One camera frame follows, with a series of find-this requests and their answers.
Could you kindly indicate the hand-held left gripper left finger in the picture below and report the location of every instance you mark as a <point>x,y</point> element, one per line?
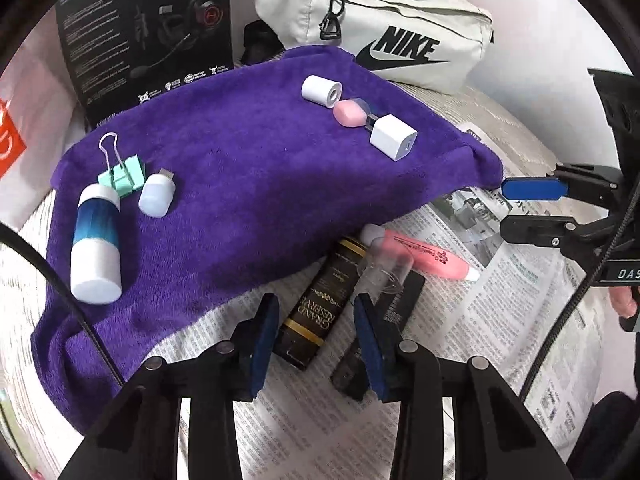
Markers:
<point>262,345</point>

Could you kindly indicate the grey waist bag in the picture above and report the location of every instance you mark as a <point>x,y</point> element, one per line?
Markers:
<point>390,15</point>

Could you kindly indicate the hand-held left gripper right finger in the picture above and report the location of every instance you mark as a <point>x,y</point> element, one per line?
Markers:
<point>372,350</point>

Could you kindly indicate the black gold perfume tube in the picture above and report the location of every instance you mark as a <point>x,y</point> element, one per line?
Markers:
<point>320,305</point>

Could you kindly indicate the purple towel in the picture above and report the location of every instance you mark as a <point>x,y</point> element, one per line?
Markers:
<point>240,175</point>

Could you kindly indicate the pink highlighter tube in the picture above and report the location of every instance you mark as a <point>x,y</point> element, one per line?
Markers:
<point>430,255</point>

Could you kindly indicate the green binder clip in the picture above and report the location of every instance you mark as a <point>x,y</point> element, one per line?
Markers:
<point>122,175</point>

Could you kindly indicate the black headphone box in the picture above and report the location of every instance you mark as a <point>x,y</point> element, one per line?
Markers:
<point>150,25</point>

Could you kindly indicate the white and blue bottle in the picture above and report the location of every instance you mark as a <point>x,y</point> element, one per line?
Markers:
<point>95,250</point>

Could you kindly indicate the dark cloth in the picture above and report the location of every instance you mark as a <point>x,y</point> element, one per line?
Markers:
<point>610,435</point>

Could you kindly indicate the white plastic shopping bag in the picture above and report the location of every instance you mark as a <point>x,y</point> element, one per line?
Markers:
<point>35,125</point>

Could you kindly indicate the person's right hand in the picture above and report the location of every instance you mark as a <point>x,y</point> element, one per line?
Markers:
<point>625,304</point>

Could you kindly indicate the black rectangular case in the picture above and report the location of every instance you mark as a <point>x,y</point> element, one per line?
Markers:
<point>405,300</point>

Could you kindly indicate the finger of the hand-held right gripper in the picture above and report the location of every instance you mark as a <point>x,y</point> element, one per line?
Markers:
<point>530,229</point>
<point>532,188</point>

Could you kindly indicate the white tape roll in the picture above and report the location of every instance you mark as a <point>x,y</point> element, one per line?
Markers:
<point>320,90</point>

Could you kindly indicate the clear plastic cap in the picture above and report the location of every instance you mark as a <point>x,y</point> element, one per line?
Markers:
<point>390,265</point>

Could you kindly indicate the newspaper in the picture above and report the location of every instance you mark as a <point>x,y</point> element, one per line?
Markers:
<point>525,320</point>

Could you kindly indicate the white charger cube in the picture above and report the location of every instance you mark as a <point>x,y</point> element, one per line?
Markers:
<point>392,137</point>

